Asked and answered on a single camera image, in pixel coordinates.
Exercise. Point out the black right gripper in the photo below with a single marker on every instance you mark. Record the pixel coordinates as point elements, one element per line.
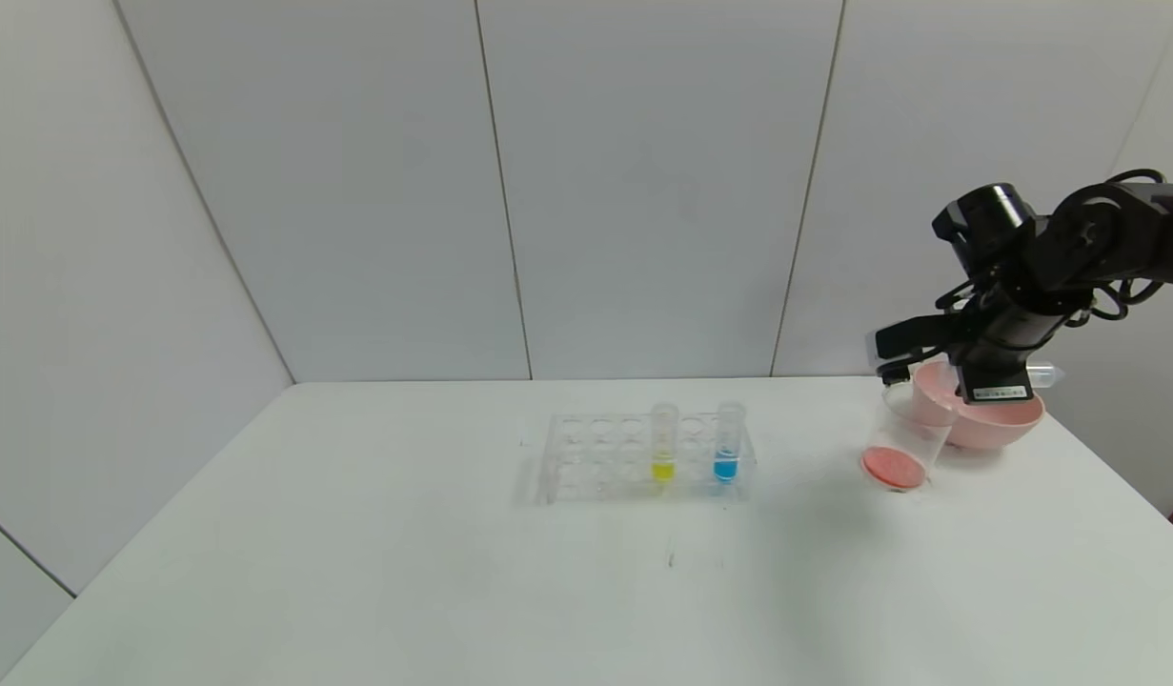
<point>1000,384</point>

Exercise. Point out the red pigment test tube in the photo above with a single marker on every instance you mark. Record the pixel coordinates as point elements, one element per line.
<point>1045,375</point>

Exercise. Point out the blue pigment test tube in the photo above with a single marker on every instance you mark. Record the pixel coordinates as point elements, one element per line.
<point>725,468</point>

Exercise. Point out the yellow pigment test tube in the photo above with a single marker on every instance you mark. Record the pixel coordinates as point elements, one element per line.
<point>663,469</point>

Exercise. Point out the clear acrylic test tube rack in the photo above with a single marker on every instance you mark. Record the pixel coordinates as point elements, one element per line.
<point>605,476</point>

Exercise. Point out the pink bowl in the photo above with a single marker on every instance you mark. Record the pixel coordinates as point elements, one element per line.
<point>1005,426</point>

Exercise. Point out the clear plastic beaker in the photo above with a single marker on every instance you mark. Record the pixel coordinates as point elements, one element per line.
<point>896,467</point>

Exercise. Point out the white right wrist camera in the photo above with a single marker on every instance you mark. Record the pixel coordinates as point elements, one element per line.
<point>920,335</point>

